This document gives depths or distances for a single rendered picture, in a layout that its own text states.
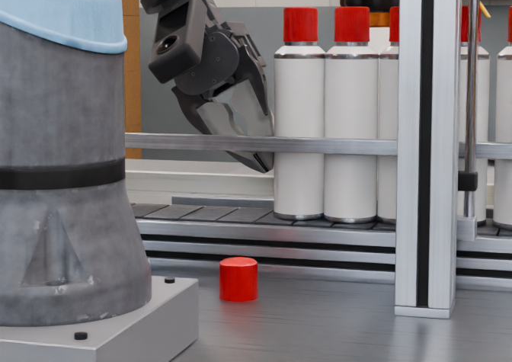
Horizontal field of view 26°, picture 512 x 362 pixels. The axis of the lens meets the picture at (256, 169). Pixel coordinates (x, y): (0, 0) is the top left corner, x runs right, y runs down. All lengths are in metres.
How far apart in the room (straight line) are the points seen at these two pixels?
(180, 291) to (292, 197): 0.29
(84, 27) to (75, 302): 0.18
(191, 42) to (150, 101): 4.89
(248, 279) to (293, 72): 0.22
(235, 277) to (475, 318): 0.21
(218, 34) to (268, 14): 4.60
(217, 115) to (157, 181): 0.12
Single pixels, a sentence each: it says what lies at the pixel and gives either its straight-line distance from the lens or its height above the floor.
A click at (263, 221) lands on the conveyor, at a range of 1.07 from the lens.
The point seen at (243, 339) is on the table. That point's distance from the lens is 0.85.
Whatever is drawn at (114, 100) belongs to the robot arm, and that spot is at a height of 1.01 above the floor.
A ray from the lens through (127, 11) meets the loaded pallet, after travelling 5.05.
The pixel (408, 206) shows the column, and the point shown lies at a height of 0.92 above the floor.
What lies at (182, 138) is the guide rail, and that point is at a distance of 1.08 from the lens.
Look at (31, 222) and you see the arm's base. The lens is 0.72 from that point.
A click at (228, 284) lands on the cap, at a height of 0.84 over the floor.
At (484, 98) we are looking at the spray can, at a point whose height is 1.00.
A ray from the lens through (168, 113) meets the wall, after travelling 5.87.
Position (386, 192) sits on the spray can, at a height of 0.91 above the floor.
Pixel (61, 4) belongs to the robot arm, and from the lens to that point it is 0.72.
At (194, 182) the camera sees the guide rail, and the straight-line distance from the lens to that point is 1.16.
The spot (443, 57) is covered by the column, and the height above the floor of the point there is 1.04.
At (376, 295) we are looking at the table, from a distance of 0.99.
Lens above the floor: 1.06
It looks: 7 degrees down
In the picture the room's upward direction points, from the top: straight up
